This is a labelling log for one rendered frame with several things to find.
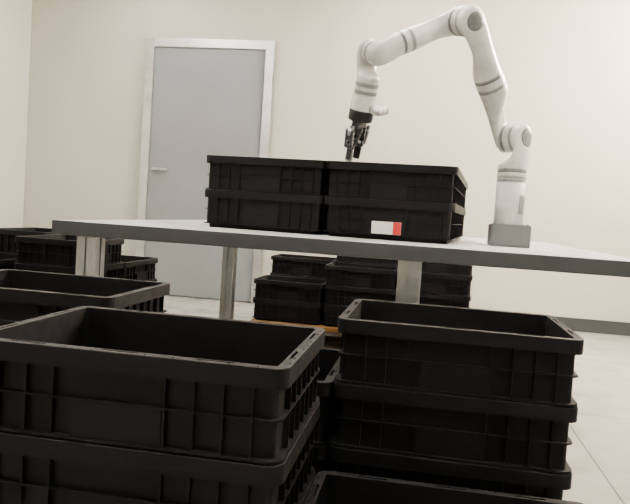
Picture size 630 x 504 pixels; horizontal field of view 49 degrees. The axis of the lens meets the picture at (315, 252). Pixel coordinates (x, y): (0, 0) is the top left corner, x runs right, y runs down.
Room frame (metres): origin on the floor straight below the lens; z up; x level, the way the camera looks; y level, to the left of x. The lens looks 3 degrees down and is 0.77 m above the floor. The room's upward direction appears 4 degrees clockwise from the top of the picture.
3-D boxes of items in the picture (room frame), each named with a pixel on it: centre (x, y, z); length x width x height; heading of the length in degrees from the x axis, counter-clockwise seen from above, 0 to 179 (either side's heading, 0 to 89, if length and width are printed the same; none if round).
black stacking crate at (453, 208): (2.21, -0.24, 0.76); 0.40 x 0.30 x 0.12; 76
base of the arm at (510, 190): (2.26, -0.63, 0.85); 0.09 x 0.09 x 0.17; 73
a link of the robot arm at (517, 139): (2.26, -0.63, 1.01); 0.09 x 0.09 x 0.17; 40
